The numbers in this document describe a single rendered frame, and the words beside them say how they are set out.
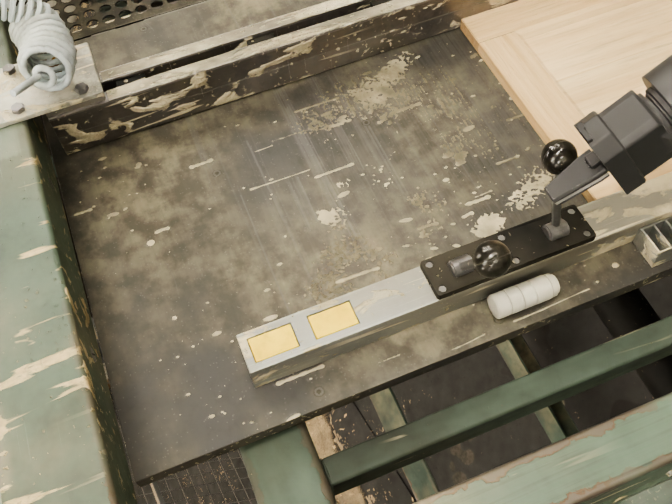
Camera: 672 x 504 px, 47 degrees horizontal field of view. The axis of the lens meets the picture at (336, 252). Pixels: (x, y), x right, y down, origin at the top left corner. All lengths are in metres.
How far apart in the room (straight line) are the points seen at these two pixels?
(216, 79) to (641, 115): 0.56
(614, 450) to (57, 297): 0.58
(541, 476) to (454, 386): 2.13
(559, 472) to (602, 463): 0.04
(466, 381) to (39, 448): 2.21
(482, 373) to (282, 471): 1.99
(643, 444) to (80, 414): 0.54
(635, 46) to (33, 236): 0.83
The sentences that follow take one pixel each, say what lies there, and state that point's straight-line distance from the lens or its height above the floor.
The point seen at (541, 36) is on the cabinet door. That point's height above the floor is 1.21.
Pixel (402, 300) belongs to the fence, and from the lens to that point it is 0.86.
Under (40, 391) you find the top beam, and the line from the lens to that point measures 0.82.
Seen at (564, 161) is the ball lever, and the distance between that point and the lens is 0.84.
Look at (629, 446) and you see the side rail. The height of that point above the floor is 1.42.
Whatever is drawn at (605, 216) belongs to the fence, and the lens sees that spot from 0.96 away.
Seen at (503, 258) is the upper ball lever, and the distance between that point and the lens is 0.76.
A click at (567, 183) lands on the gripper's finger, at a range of 0.83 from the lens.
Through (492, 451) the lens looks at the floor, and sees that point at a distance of 2.82.
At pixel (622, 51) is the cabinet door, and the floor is 1.14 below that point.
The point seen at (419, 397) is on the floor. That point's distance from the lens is 3.04.
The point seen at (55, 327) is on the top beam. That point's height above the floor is 1.85.
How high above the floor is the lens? 2.11
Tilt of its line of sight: 38 degrees down
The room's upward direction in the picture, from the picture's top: 87 degrees counter-clockwise
